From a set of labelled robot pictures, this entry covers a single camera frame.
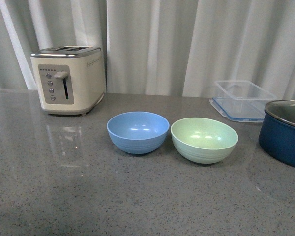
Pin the blue bowl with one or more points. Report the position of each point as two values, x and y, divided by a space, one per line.
138 132

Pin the green bowl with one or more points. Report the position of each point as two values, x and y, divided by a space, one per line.
203 140

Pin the white curtain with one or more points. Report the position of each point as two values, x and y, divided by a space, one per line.
159 47

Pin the cream two-slot toaster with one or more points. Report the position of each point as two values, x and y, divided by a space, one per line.
70 79

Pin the clear plastic food container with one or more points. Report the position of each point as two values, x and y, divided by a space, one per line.
241 101

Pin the blue cooking pot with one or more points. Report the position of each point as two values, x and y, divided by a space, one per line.
278 139

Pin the glass pot lid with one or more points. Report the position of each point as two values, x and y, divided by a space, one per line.
282 110

